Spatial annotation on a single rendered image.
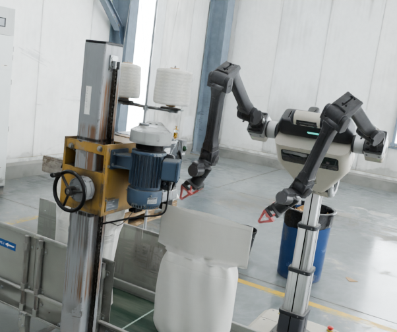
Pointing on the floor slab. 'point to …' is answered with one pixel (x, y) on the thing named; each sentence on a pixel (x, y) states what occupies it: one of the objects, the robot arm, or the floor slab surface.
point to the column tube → (82, 255)
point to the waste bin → (289, 219)
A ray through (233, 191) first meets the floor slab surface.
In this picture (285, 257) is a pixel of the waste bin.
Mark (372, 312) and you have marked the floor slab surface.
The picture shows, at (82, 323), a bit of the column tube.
